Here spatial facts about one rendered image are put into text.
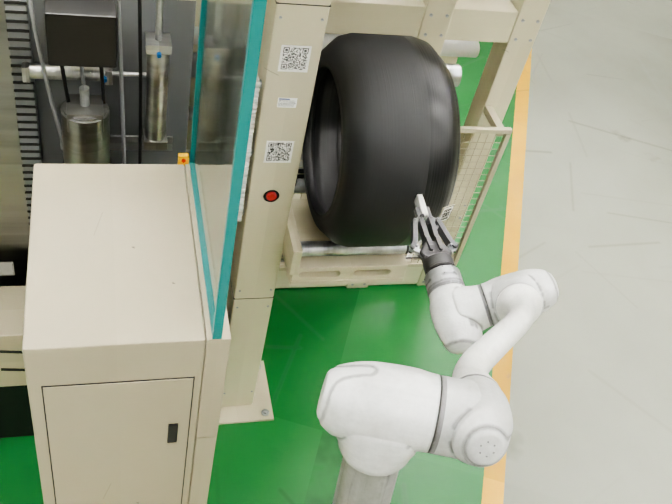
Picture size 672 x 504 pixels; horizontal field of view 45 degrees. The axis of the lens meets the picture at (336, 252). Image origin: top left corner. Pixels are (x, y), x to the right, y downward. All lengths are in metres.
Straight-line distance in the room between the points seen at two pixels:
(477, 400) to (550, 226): 2.95
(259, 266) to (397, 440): 1.26
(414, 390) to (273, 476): 1.69
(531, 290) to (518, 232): 2.29
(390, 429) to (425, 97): 1.04
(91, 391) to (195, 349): 0.24
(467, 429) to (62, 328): 0.82
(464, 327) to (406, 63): 0.72
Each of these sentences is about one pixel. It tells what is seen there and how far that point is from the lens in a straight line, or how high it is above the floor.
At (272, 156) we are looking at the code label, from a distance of 2.21.
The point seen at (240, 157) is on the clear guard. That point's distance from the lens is 1.33.
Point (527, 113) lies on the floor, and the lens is 5.02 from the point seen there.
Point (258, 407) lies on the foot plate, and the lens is 3.11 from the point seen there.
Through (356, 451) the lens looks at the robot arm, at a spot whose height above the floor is 1.43.
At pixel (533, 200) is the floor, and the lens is 4.38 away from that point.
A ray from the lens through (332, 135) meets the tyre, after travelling 2.62.
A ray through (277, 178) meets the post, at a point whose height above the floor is 1.13.
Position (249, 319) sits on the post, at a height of 0.51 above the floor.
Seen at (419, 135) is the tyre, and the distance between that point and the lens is 2.09.
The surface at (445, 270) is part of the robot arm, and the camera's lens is 1.95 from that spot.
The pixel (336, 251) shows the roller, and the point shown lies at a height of 0.91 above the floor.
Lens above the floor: 2.58
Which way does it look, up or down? 44 degrees down
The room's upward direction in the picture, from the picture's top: 15 degrees clockwise
